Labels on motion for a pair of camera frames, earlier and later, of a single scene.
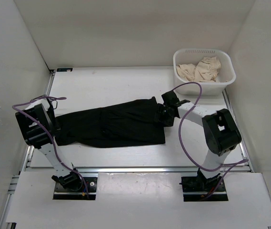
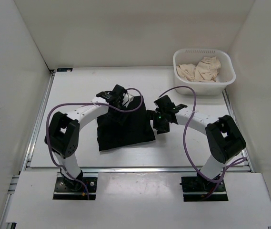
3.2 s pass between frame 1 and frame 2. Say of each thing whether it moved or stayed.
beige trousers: stayed
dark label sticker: stayed
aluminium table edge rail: stayed
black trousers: moved
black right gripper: moved
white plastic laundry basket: stayed
